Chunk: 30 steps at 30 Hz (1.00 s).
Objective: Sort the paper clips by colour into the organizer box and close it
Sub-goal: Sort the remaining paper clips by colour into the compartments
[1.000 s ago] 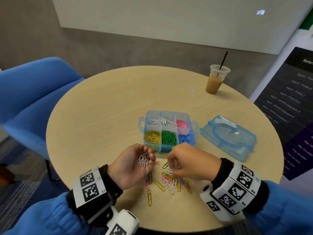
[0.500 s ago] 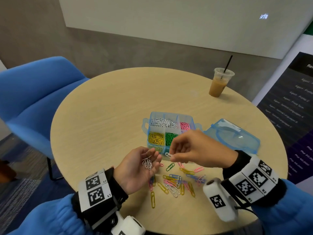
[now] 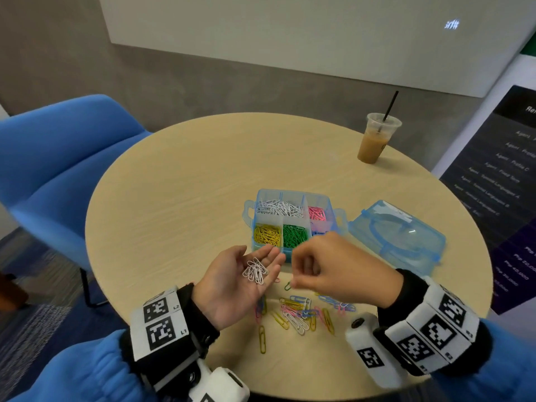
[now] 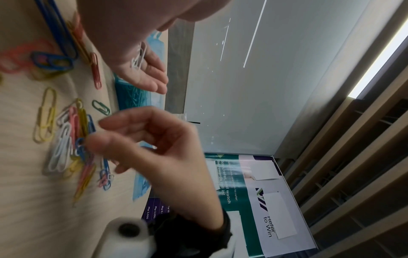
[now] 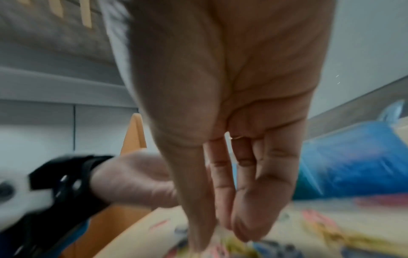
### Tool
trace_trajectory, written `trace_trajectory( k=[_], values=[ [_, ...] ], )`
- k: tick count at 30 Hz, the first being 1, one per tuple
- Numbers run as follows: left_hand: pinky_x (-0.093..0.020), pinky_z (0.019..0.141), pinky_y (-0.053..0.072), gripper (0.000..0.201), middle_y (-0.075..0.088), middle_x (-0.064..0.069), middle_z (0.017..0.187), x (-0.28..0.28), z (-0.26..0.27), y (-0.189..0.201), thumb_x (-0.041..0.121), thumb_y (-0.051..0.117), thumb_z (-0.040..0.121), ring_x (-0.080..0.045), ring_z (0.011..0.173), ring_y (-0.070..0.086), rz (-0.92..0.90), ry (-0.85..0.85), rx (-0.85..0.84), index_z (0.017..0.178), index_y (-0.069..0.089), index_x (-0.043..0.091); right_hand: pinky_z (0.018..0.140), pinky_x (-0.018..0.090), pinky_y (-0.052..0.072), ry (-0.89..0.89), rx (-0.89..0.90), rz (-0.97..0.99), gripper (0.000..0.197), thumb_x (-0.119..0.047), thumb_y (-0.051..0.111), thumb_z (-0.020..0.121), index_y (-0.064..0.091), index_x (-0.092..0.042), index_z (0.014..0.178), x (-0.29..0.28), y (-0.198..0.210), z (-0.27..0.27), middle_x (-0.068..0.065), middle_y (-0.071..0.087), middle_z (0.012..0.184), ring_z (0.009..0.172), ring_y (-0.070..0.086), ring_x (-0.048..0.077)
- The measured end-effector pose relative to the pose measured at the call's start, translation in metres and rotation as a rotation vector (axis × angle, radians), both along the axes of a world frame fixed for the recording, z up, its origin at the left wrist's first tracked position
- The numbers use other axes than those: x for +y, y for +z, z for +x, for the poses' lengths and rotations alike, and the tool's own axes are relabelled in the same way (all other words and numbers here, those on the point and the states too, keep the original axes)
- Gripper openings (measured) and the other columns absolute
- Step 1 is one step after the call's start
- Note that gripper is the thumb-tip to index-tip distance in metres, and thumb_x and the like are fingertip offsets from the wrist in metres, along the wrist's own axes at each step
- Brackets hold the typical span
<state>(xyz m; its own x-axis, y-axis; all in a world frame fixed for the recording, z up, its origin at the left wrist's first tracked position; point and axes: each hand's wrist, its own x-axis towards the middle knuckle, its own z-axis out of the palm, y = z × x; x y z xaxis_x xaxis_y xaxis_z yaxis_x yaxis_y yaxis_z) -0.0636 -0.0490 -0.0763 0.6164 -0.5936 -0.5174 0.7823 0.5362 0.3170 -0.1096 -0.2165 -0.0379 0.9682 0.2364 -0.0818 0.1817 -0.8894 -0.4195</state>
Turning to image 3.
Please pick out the person's right hand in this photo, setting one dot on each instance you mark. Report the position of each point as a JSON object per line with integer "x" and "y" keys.
{"x": 343, "y": 268}

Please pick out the person's left hand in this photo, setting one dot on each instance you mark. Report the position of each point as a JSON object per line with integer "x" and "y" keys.
{"x": 226, "y": 293}

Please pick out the bunch of green paper clips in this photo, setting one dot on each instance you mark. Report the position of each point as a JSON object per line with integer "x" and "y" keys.
{"x": 295, "y": 237}

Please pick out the bunch of pink paper clips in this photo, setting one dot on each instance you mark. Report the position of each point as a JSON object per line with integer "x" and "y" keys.
{"x": 316, "y": 214}

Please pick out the pile of coloured paper clips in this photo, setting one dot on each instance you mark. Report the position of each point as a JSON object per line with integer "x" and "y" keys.
{"x": 301, "y": 312}

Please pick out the bunch of yellow paper clips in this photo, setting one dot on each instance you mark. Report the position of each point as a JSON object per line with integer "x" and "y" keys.
{"x": 268, "y": 236}

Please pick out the blue compartment organizer box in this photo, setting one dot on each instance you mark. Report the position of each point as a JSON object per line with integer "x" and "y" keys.
{"x": 289, "y": 195}

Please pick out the person's left forearm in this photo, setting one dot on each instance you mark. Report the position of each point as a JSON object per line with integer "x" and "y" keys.
{"x": 92, "y": 377}

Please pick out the blue transparent box lid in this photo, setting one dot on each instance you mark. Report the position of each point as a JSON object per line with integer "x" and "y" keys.
{"x": 398, "y": 234}

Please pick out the left wrist marker band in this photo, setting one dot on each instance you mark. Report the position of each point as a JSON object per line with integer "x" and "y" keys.
{"x": 159, "y": 322}

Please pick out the wrist marker band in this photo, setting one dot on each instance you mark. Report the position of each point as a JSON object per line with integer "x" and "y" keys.
{"x": 435, "y": 322}
{"x": 159, "y": 322}

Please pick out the right wrist marker band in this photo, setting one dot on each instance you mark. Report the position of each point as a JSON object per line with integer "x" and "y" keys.
{"x": 435, "y": 322}

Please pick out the round wooden table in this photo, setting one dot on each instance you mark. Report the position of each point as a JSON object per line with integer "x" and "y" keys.
{"x": 176, "y": 180}

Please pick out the iced coffee plastic cup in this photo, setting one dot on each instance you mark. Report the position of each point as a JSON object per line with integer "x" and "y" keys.
{"x": 374, "y": 144}

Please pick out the black drinking straw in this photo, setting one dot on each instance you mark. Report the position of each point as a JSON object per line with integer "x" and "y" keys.
{"x": 389, "y": 104}

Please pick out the standing poster banner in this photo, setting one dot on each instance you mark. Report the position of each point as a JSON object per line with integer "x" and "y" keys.
{"x": 502, "y": 180}

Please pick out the blue upholstered chair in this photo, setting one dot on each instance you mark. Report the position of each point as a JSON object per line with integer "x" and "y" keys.
{"x": 59, "y": 171}

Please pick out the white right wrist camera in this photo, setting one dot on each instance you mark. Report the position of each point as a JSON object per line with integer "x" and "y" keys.
{"x": 373, "y": 351}

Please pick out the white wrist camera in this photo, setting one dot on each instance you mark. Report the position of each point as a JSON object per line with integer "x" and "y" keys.
{"x": 373, "y": 351}
{"x": 218, "y": 385}

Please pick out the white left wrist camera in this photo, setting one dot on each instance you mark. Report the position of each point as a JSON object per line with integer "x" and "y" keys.
{"x": 218, "y": 385}

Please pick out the white wall board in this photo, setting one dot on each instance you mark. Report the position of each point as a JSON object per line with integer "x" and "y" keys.
{"x": 335, "y": 29}

